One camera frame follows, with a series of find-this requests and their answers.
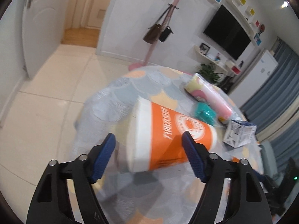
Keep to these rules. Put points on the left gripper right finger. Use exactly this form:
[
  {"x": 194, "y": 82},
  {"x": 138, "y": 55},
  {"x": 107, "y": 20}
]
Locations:
[{"x": 194, "y": 158}]

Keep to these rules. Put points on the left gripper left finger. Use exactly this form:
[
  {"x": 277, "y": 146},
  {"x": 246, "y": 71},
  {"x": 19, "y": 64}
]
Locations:
[{"x": 100, "y": 156}]

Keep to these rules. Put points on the orange white paper cup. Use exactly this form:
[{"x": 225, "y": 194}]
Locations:
[{"x": 154, "y": 136}]

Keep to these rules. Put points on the teal sofa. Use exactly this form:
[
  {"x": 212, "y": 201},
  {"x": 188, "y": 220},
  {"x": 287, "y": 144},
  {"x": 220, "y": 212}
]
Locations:
[{"x": 270, "y": 164}]

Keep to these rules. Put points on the teal small box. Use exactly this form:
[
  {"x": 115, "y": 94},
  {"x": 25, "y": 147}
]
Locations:
[{"x": 205, "y": 113}]

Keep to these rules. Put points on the pink yellow snack tube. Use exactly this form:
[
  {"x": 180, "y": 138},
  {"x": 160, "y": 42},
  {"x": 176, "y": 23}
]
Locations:
[{"x": 205, "y": 92}]

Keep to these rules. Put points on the black guitar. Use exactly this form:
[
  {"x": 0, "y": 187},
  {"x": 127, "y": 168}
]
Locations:
[{"x": 226, "y": 84}]

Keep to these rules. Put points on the blue curtains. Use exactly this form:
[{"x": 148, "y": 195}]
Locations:
[{"x": 274, "y": 106}]

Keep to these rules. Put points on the potted green plant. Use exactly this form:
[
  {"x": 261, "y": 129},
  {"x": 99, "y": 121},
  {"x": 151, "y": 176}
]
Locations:
[{"x": 207, "y": 71}]

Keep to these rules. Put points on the pink coat rack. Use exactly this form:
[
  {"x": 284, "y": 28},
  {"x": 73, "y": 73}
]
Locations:
[{"x": 164, "y": 21}]

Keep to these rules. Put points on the white tall air conditioner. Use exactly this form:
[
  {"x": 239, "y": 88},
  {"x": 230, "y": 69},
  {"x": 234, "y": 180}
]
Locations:
[{"x": 254, "y": 78}]

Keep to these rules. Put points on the black hanging bag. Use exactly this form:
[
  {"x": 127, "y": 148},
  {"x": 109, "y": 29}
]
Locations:
[{"x": 165, "y": 33}]

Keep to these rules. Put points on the brown hanging bag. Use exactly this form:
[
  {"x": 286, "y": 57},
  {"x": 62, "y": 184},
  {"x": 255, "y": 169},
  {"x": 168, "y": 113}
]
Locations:
[{"x": 152, "y": 33}]

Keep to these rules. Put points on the black television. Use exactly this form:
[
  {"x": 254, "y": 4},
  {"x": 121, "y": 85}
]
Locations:
[{"x": 226, "y": 31}]

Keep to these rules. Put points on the white door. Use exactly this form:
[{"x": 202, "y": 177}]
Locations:
[{"x": 42, "y": 29}]

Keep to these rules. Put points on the white red wall box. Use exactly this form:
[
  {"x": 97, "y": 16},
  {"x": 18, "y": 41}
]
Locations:
[{"x": 232, "y": 67}]

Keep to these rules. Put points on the white wall shelf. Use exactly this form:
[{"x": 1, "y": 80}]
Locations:
[{"x": 219, "y": 68}]

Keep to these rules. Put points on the butterfly picture frame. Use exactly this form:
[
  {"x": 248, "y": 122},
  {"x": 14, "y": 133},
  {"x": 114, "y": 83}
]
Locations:
[{"x": 204, "y": 49}]

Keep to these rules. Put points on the upper curved wall shelf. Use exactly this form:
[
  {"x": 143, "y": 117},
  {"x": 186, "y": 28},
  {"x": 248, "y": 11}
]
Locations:
[{"x": 245, "y": 14}]

